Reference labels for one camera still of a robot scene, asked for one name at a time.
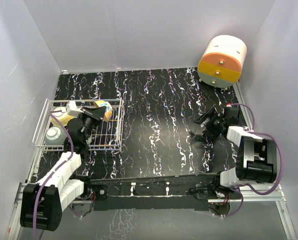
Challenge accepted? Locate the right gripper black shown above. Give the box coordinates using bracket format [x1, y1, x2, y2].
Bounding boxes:
[193, 107, 225, 140]

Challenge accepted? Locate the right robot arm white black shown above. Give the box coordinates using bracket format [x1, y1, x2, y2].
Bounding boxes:
[194, 103, 283, 199]

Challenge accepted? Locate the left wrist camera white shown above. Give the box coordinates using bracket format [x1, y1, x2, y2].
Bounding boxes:
[66, 100, 83, 118]

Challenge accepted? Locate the aluminium frame rail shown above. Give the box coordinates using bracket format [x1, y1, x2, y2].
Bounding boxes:
[6, 82, 298, 240]

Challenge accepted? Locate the orange blue floral bowl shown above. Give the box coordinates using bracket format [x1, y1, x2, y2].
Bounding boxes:
[94, 100, 113, 122]

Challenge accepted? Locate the white wire dish rack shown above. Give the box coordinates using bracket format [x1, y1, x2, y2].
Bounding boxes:
[32, 98, 125, 152]

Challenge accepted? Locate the grey bowl red rim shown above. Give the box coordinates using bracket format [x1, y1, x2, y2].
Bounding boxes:
[44, 126, 67, 146]

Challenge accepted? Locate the round pastel drawer cabinet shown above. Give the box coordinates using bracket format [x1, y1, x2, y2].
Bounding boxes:
[197, 35, 247, 89]

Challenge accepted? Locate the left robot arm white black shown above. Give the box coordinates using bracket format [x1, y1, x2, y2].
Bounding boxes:
[20, 106, 106, 236]

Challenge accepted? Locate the yellow teal patterned bowl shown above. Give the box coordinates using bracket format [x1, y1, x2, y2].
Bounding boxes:
[51, 106, 74, 126]

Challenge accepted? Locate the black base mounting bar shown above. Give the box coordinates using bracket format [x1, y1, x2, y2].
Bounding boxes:
[71, 179, 242, 213]

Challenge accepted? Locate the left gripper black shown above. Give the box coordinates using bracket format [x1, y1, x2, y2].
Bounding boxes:
[77, 106, 106, 144]

